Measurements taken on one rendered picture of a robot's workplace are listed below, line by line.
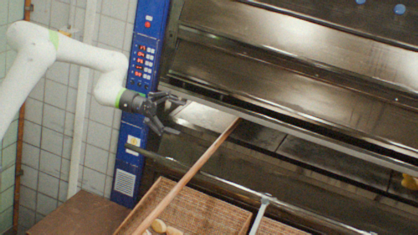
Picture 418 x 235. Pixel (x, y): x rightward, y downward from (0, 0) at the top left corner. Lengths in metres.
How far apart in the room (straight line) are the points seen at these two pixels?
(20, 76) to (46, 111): 1.38
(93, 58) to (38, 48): 0.36
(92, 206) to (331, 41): 1.61
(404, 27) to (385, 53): 0.14
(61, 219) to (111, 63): 1.12
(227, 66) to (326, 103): 0.51
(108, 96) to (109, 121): 0.81
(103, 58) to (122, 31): 0.65
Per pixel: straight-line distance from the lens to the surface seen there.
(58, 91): 3.41
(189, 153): 3.13
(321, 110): 2.80
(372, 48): 2.71
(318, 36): 2.73
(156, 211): 2.31
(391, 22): 2.67
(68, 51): 2.36
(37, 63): 2.13
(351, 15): 2.69
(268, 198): 2.62
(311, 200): 3.01
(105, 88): 2.49
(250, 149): 2.98
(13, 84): 2.15
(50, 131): 3.54
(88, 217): 3.31
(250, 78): 2.86
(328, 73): 2.74
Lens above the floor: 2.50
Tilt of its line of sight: 25 degrees down
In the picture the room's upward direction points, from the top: 12 degrees clockwise
